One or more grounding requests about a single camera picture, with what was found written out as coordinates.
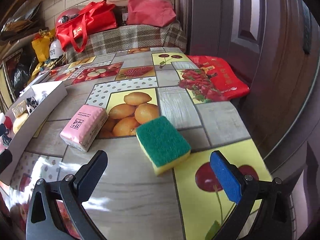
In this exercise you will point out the dark red fabric bag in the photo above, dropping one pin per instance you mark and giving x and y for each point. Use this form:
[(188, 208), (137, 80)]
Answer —
[(157, 13)]

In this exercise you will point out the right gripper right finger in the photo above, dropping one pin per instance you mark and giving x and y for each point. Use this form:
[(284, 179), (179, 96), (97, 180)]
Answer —
[(273, 220)]

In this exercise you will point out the cow print cloth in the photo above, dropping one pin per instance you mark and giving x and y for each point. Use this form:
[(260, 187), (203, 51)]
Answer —
[(31, 104)]

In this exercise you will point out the dark wooden door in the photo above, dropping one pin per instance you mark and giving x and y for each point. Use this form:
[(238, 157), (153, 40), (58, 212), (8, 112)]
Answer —
[(273, 47)]

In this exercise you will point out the black plastic bag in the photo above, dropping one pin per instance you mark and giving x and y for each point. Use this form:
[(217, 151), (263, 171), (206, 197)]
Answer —
[(20, 76)]

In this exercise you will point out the pink red helmet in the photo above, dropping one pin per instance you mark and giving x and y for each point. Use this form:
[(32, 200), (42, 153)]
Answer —
[(66, 16)]

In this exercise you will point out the yellow round sponge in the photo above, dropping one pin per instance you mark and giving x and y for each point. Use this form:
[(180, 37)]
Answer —
[(19, 121)]

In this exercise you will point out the bright red tote bag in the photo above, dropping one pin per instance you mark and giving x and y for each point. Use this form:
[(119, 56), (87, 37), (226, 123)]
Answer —
[(94, 18)]

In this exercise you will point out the yellow shopping bag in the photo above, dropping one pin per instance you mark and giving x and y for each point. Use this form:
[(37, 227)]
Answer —
[(41, 44)]

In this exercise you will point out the plaid covered bench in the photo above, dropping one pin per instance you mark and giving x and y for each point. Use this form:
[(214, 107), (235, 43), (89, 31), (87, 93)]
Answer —
[(130, 37)]

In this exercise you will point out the red plastic bag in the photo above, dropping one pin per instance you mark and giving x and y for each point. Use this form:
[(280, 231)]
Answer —
[(222, 77)]

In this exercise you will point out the white helmet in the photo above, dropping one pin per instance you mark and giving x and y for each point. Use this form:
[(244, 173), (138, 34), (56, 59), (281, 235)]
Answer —
[(55, 50)]

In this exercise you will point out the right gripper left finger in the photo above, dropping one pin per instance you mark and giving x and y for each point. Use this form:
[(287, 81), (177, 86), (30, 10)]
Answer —
[(44, 220)]

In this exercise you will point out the pink tissue pack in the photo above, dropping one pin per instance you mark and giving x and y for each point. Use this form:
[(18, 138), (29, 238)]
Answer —
[(84, 126)]

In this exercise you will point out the white shallow box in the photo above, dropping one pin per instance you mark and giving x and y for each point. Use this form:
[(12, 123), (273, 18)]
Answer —
[(49, 95)]

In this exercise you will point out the fruit print tablecloth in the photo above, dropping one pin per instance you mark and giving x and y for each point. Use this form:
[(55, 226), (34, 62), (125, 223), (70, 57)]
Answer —
[(157, 117)]

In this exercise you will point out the red plush apple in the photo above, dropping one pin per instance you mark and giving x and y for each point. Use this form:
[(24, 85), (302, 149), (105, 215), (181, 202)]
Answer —
[(7, 122)]

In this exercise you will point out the metal shelf rack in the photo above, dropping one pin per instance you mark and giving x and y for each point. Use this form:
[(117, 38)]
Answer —
[(16, 37)]

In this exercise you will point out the green yellow sponge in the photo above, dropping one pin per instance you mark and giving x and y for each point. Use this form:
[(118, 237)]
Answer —
[(162, 143)]

